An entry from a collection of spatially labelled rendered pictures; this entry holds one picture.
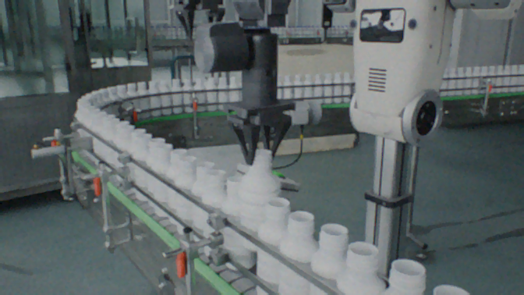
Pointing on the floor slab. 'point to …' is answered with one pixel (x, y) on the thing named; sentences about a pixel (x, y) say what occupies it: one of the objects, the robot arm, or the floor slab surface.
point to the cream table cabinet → (339, 58)
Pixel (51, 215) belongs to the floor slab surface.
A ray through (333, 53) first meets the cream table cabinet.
